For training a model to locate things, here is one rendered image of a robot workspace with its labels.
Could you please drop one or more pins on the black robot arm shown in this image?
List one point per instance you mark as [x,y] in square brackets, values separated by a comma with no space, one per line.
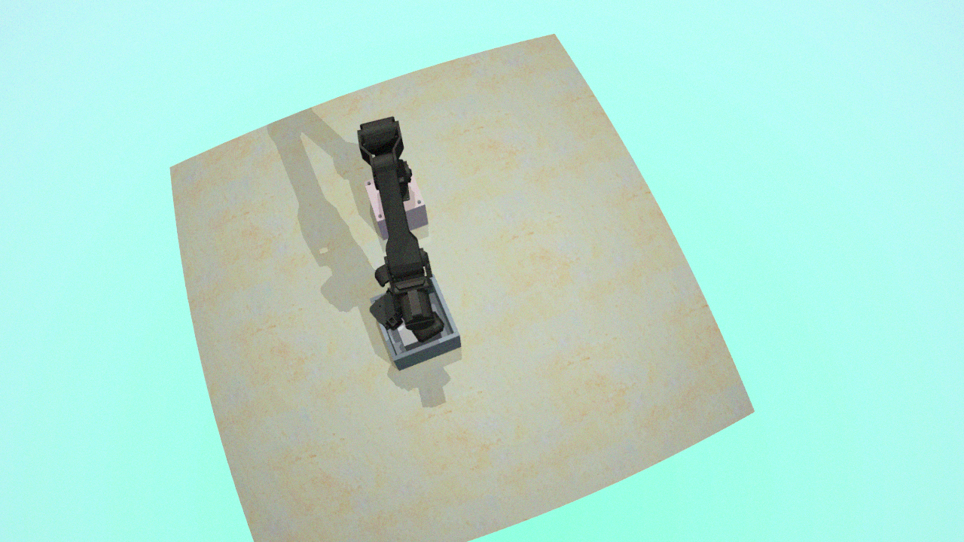
[404,260]

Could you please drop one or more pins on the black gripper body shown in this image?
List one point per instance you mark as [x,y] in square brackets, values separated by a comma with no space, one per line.
[421,335]

